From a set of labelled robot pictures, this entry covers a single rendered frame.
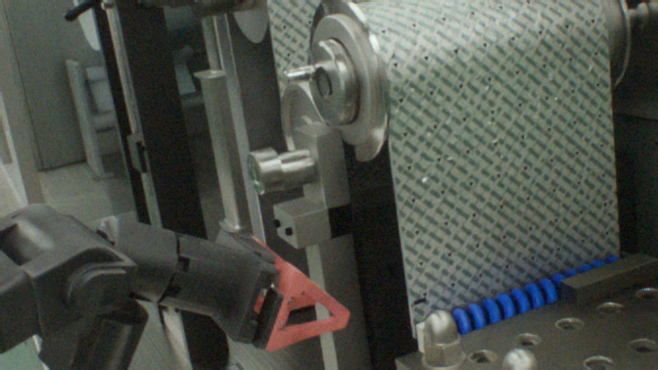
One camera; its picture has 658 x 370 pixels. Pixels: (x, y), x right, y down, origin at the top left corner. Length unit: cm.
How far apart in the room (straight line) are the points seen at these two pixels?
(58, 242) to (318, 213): 28
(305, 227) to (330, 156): 7
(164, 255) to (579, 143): 40
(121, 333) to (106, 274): 9
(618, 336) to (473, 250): 15
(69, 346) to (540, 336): 38
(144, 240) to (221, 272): 7
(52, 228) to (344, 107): 27
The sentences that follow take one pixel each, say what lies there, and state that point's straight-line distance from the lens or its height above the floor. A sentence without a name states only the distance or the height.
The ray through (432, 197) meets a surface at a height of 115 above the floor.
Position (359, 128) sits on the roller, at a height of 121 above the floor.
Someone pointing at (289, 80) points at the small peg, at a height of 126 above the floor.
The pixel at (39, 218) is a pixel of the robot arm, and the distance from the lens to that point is 65.
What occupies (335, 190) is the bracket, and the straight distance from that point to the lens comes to 83.
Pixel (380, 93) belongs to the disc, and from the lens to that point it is 75.
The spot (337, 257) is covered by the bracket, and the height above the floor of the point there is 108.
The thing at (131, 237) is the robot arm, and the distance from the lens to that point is 68.
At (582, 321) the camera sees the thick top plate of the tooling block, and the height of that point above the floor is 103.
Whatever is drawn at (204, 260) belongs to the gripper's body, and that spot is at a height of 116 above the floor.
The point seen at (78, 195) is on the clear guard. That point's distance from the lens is 176.
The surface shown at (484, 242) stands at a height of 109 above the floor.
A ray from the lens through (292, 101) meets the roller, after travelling 95.
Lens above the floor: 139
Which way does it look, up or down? 17 degrees down
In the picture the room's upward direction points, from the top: 9 degrees counter-clockwise
